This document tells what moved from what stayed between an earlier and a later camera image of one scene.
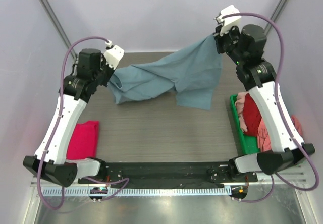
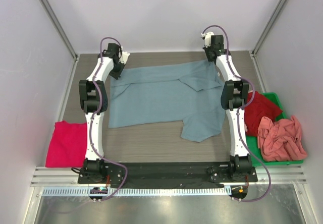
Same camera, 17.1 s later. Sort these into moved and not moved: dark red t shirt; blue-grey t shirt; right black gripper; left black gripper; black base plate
Moved: left black gripper; blue-grey t shirt; right black gripper
Not moved: black base plate; dark red t shirt
